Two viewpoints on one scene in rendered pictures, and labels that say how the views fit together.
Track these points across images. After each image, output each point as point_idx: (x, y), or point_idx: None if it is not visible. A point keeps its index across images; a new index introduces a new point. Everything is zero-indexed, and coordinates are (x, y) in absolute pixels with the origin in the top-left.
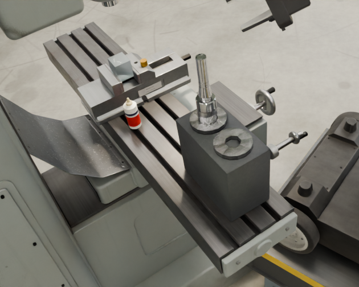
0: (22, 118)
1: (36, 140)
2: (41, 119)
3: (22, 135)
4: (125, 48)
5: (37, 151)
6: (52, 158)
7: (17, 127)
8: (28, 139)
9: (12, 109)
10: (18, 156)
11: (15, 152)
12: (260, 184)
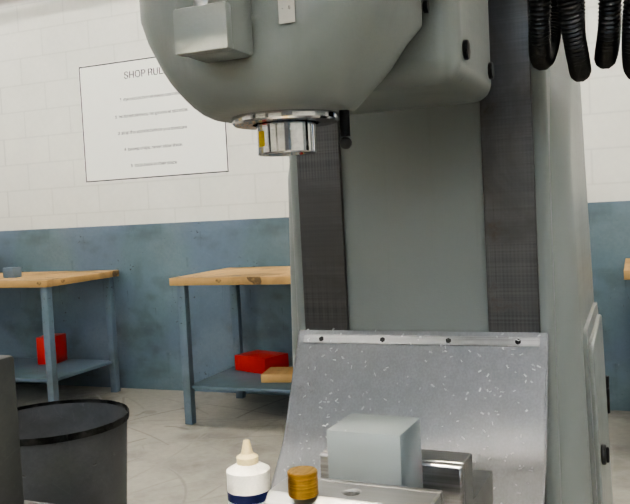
0: (470, 390)
1: (374, 387)
2: (522, 481)
3: (360, 339)
4: None
5: (320, 364)
6: (322, 412)
7: (393, 341)
8: (360, 358)
9: (497, 370)
10: (294, 312)
11: (293, 300)
12: None
